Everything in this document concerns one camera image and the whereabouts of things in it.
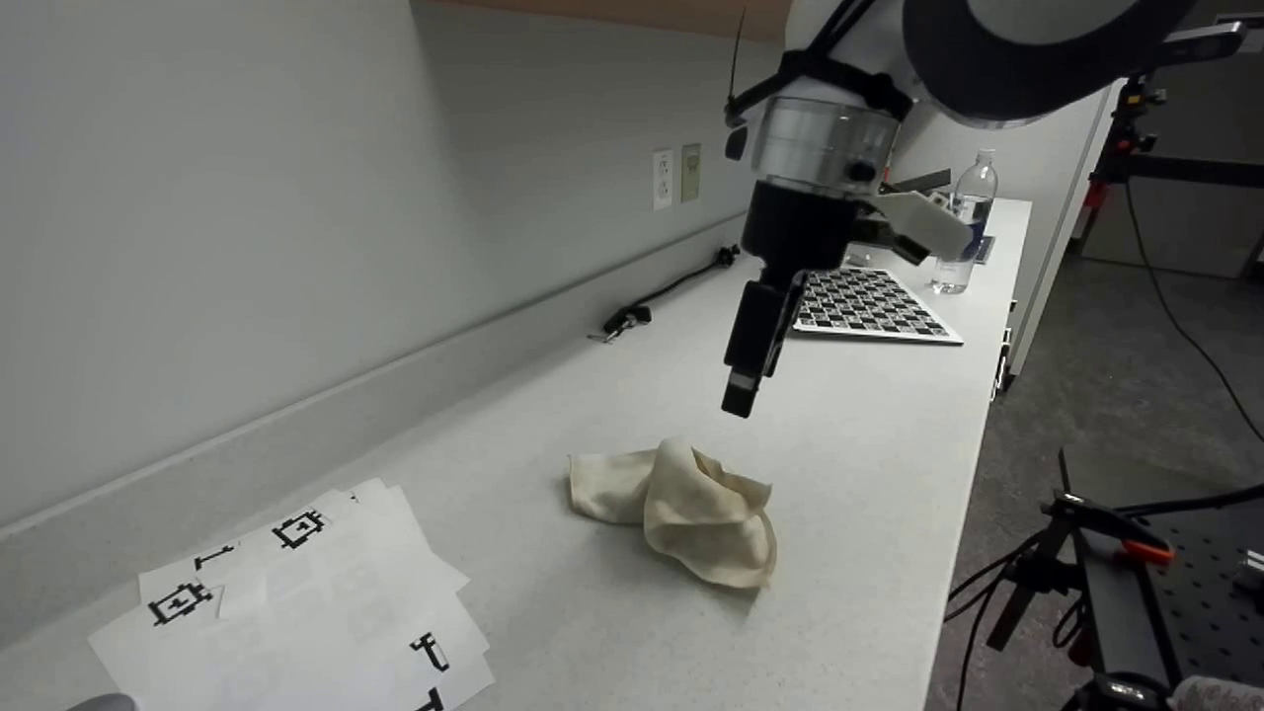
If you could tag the black white checkerboard calibration board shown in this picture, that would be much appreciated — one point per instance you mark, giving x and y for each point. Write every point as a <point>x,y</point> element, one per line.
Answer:
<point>883,310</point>

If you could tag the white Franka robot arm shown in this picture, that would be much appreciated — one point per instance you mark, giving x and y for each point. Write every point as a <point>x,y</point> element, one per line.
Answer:
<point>1041,52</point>

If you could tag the white wall outlet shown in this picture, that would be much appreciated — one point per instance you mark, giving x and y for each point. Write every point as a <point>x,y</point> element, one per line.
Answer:
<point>688,173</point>

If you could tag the paper sheet with digit one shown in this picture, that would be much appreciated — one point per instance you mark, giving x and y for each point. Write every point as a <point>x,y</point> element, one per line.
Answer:
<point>339,555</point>

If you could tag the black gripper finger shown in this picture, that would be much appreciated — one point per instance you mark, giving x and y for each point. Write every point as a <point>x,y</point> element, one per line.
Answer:
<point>788,321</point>
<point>751,351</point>

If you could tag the white wall outlet plate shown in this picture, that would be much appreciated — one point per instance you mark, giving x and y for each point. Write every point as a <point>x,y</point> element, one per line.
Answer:
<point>661,181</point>

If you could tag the black stereo camera bar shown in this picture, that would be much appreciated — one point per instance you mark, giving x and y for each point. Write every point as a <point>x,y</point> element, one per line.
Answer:
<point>1208,43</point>

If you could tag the beige cloth towel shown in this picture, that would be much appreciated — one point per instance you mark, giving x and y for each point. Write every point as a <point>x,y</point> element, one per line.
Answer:
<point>696,519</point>

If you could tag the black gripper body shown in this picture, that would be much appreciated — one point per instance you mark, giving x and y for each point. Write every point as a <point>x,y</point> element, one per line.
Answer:
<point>795,222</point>

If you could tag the black perforated breadboard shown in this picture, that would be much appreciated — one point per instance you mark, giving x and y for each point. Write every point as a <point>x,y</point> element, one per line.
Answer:
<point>1208,594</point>

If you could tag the white paper sheet printed markers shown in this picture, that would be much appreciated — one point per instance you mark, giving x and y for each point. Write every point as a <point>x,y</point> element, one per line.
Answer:
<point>263,656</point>

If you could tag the black red camera tripod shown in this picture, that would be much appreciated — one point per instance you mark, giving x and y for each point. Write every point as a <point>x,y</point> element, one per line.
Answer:
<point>1117,132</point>

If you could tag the clear plastic water bottle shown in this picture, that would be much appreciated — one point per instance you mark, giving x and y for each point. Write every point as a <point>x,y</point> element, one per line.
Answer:
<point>981,181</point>

